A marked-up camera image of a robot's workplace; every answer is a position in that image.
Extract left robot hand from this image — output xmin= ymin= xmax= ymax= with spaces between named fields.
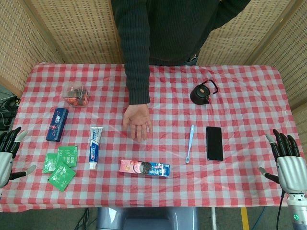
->
xmin=0 ymin=126 xmax=37 ymax=189

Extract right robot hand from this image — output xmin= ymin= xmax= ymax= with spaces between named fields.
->
xmin=258 ymin=129 xmax=307 ymax=193

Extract person's bare hand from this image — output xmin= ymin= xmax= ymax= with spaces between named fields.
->
xmin=122 ymin=103 xmax=154 ymax=141

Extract person's dark-sleeved forearm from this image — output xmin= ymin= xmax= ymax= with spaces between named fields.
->
xmin=110 ymin=0 xmax=151 ymax=105

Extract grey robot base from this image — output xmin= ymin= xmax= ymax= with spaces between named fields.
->
xmin=95 ymin=207 xmax=200 ymax=230

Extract oreo cookie package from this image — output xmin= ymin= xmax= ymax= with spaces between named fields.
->
xmin=119 ymin=159 xmax=173 ymax=178

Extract dark blue box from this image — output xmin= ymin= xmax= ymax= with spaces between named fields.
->
xmin=46 ymin=107 xmax=70 ymax=142

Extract clear plastic snack container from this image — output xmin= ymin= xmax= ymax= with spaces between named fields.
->
xmin=61 ymin=81 xmax=90 ymax=108

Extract person's dark sweater torso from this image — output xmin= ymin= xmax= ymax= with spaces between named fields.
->
xmin=110 ymin=0 xmax=251 ymax=66

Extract red white checkered tablecloth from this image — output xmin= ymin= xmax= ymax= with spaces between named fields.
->
xmin=0 ymin=62 xmax=307 ymax=213

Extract green sachet packet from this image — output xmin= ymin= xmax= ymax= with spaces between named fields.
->
xmin=57 ymin=145 xmax=79 ymax=168
xmin=47 ymin=161 xmax=77 ymax=192
xmin=42 ymin=153 xmax=60 ymax=174

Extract white blue toothpaste tube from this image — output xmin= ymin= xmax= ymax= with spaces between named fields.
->
xmin=88 ymin=126 xmax=104 ymax=171

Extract light blue toothbrush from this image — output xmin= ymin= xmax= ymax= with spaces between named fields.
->
xmin=185 ymin=125 xmax=195 ymax=164

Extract small black teapot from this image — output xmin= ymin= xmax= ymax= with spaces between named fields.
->
xmin=189 ymin=79 xmax=219 ymax=105

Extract black smartphone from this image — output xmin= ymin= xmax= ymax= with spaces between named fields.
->
xmin=206 ymin=126 xmax=224 ymax=161

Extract woven bamboo folding screen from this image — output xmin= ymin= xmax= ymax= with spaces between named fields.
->
xmin=0 ymin=0 xmax=307 ymax=135

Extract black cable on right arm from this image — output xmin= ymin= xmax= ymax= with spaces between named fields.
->
xmin=275 ymin=192 xmax=286 ymax=230

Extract black cables on floor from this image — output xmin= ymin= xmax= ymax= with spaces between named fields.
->
xmin=0 ymin=94 xmax=21 ymax=131

